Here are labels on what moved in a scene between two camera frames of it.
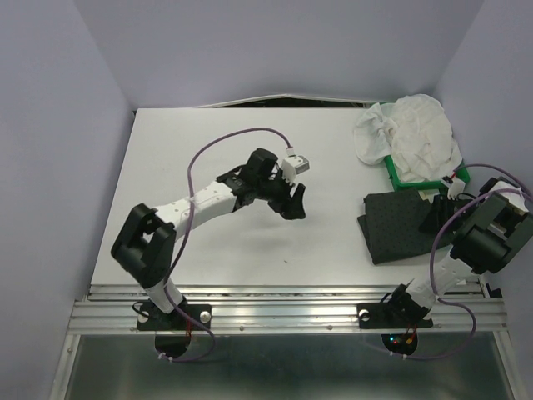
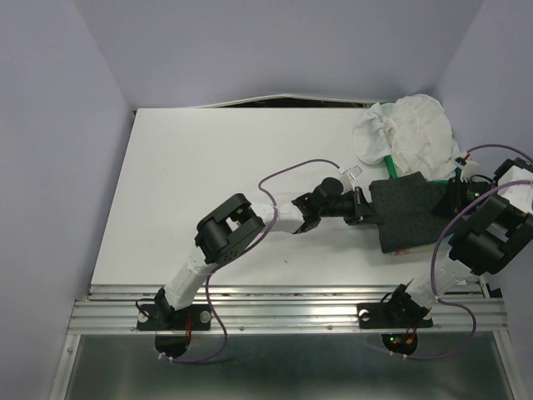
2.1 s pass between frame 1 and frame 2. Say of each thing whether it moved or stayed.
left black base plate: stayed
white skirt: stayed
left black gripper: moved
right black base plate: stayed
